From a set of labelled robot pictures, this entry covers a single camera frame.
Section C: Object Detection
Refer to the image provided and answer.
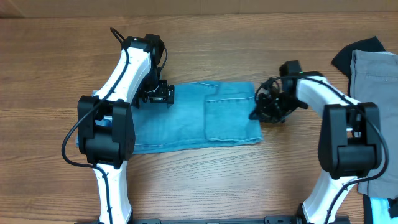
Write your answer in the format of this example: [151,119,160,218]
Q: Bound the black garment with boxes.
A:
[331,36,385,78]

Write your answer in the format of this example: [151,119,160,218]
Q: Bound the blue denim jeans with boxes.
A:
[132,80,263,154]

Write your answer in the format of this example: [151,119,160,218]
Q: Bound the light blue garment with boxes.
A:
[370,197,391,224]

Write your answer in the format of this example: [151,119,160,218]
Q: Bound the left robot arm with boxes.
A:
[77,32,174,223]

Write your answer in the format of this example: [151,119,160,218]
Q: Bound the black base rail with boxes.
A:
[74,214,352,224]

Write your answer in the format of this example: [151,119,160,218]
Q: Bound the grey folded trousers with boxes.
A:
[349,49,398,200]

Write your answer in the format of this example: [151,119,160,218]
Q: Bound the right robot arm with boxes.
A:
[249,60,389,224]

